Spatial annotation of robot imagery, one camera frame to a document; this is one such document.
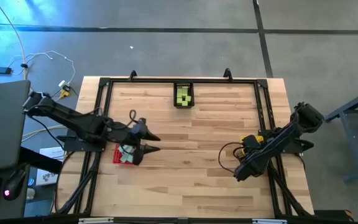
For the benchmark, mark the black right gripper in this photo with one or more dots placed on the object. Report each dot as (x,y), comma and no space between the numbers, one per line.
(250,166)

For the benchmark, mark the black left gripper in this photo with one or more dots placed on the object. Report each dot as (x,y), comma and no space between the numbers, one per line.
(138,140)

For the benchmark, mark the green arch block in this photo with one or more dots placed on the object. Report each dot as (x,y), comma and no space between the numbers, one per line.
(179,92)

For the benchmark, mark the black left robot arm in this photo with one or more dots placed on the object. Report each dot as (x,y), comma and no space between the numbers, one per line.
(70,119)

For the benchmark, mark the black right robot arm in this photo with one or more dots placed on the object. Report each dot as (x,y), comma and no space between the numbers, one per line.
(287,137)

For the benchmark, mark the red plastic basket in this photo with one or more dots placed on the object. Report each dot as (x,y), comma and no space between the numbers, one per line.
(116,157)

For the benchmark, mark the black plastic basket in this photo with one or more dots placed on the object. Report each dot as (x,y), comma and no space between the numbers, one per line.
(183,83)

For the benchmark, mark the white printed paper box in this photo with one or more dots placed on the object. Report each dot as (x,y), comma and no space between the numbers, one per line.
(50,152)

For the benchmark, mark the blue-grey metal table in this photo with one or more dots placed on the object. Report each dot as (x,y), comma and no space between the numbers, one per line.
(348,137)

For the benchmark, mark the white power adapter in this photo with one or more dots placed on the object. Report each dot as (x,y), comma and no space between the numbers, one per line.
(62,83)

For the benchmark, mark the black desk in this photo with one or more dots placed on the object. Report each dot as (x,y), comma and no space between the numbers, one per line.
(39,160)

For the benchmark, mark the black computer mouse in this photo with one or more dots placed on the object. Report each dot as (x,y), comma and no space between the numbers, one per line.
(12,186)

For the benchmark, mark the grey laptop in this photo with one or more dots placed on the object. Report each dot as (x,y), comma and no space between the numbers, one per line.
(2,124)

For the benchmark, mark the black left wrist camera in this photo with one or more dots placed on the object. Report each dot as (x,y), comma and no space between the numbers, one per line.
(138,124)

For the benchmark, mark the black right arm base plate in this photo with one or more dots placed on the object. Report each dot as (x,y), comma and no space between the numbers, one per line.
(303,145)

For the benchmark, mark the black aluminium table frame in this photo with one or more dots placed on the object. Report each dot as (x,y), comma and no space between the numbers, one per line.
(135,80)

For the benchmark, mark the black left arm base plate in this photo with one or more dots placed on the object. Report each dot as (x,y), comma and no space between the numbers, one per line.
(73,144)

